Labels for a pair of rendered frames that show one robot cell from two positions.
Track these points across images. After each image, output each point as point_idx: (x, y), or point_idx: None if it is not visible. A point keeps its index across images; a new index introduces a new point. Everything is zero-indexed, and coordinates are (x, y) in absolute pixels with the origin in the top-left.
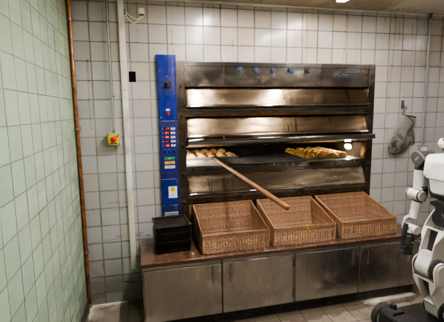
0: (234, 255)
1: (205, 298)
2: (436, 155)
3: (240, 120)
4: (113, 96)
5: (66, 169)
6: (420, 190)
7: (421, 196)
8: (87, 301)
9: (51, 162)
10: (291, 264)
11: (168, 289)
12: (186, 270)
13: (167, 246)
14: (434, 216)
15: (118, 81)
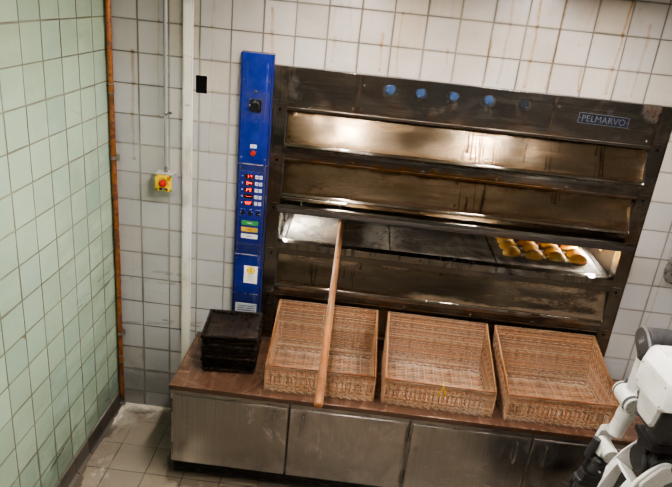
0: (309, 403)
1: (259, 449)
2: (662, 354)
3: (379, 176)
4: (169, 113)
5: (78, 230)
6: (633, 396)
7: (630, 407)
8: (117, 397)
9: (36, 239)
10: (402, 437)
11: (206, 425)
12: (234, 406)
13: (217, 363)
14: (633, 450)
15: (179, 90)
